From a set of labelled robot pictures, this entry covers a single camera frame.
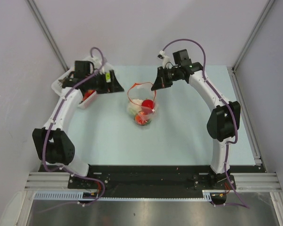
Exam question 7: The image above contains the red tomato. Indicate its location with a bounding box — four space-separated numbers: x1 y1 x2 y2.
142 99 155 109

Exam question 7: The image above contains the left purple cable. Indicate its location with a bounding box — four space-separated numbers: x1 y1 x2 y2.
42 47 108 212

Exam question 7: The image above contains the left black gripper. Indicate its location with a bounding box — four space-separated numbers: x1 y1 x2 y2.
85 70 123 95

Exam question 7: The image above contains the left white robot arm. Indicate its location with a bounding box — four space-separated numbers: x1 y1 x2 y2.
32 57 124 188

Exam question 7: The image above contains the green scallion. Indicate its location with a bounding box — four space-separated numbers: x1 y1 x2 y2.
127 107 141 117

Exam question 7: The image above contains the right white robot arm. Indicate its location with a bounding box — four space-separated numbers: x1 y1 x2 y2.
151 49 241 189

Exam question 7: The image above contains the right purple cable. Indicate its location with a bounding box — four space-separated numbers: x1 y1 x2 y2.
161 39 250 209

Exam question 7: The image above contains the white plastic basket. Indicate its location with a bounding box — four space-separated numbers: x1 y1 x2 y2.
51 56 101 109

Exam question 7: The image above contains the red watermelon slice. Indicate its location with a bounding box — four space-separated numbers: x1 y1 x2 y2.
82 89 96 101

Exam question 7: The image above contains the clear orange zip top bag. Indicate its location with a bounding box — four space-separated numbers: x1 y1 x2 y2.
127 82 158 126

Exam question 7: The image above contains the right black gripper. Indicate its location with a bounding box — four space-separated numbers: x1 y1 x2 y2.
151 66 181 91

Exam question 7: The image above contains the white slotted cable duct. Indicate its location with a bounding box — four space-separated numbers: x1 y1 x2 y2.
33 191 212 202

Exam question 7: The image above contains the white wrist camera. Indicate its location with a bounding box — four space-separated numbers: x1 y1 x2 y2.
88 56 108 72
158 50 170 68

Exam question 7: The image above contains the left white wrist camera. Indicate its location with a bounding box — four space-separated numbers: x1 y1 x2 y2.
88 56 108 72

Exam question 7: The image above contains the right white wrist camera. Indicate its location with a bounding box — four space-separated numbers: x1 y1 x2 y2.
158 50 170 68

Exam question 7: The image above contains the purple cable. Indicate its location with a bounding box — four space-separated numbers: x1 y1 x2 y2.
42 47 108 212
161 39 250 209

